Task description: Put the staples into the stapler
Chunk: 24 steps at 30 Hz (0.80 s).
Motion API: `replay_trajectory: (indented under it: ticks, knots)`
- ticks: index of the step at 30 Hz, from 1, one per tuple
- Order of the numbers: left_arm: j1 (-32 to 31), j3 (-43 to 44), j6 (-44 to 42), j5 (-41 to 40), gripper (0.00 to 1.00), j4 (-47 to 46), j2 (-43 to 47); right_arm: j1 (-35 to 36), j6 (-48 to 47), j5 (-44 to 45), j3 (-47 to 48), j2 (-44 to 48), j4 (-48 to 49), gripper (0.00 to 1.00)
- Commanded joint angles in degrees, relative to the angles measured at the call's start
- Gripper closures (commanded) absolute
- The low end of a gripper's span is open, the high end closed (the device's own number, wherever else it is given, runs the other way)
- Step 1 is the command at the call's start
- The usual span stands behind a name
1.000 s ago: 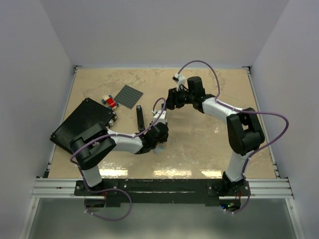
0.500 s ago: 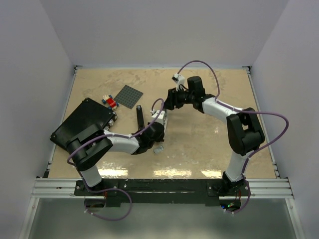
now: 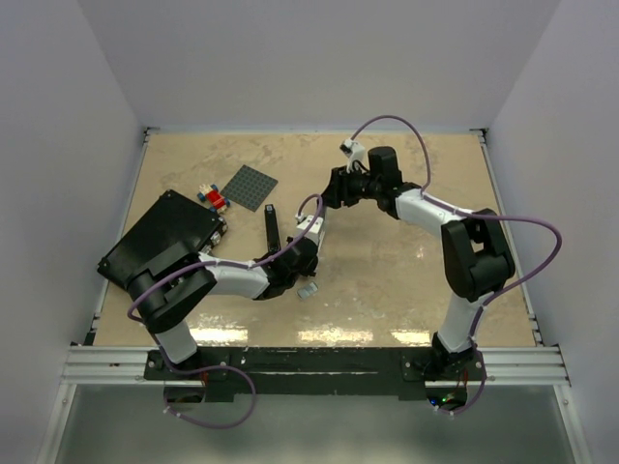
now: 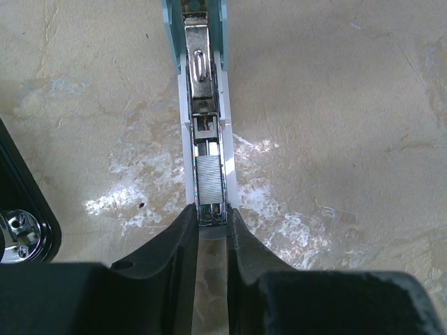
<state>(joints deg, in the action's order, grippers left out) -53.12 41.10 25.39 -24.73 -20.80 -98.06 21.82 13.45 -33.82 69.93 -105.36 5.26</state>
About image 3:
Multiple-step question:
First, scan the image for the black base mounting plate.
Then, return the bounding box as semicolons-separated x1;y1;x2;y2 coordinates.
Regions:
144;347;485;403

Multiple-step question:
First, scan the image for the staple box tray with staples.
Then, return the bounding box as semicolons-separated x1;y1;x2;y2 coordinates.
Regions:
297;281;318;301

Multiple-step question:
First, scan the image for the black flat case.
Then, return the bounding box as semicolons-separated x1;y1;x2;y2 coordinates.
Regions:
98;189;227;290

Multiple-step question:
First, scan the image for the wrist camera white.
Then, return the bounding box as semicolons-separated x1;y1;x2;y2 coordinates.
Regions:
339;138;367;173
295;214;325;247

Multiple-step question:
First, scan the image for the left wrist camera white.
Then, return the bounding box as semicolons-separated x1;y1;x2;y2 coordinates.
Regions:
295;214;325;247

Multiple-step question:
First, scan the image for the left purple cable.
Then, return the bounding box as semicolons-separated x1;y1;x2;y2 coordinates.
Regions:
126;193;324;429

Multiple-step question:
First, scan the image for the light blue stapler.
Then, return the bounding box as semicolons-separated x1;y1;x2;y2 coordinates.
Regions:
315;206;327;227

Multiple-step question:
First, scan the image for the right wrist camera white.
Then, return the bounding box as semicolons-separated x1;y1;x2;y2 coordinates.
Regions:
339;138;367;173

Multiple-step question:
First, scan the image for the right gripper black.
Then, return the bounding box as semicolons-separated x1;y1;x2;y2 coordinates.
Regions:
317;163;381;210

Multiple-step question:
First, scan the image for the purple cable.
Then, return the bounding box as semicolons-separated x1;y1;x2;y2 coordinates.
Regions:
126;193;324;429
351;114;564;417

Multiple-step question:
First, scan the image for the black stapler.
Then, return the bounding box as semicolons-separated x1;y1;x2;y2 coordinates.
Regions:
264;204;280;254

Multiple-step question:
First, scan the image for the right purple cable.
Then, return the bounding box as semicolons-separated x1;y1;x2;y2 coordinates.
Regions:
351;114;564;417

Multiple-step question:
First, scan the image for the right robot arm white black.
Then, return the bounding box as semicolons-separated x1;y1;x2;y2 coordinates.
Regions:
322;139;516;380

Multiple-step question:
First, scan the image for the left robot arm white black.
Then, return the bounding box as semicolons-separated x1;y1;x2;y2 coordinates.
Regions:
125;236;320;379

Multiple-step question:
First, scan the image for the red blue lego car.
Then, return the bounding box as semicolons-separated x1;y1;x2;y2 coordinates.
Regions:
197;184;230;214

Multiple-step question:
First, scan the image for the grey lego baseplate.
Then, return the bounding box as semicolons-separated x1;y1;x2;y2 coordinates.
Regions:
221;164;279;212

